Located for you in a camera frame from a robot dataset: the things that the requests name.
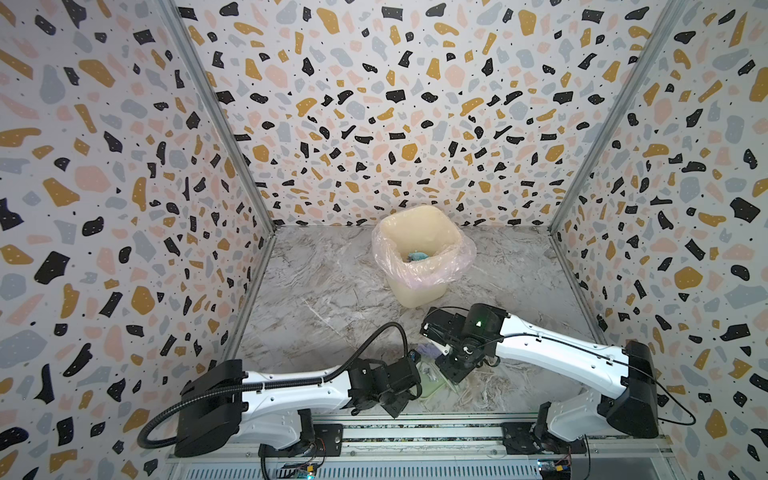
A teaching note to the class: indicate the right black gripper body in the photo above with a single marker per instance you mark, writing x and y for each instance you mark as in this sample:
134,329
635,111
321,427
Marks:
452,365

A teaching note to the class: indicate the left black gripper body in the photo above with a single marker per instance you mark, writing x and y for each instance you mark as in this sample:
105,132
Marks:
397,403

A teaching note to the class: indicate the green plastic dustpan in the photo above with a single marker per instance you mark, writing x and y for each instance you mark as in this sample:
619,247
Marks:
429,388

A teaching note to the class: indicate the cream trash bin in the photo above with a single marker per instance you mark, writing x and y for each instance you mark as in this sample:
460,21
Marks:
413,298

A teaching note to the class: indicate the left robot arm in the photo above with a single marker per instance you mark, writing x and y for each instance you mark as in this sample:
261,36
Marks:
276,409

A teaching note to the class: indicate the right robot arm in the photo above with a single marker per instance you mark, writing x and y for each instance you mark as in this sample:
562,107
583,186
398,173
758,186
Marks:
621,394

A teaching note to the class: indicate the purple white paper scrap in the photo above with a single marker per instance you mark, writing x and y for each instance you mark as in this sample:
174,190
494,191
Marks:
429,372

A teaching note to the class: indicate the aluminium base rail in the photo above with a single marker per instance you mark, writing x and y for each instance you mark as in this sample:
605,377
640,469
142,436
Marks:
438,446

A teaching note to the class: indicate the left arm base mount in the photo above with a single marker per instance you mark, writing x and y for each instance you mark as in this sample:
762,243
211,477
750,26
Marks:
323,441

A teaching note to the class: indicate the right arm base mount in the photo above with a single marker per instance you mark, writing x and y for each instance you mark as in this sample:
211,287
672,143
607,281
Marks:
520,438

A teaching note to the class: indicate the right aluminium corner post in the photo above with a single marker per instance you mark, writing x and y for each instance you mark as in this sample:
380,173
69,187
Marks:
670,14

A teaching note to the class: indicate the aluminium corner post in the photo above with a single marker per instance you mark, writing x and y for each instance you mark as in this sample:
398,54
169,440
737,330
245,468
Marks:
670,14
173,21

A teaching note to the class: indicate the left aluminium corner post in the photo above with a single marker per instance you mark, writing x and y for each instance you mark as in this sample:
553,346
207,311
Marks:
173,21

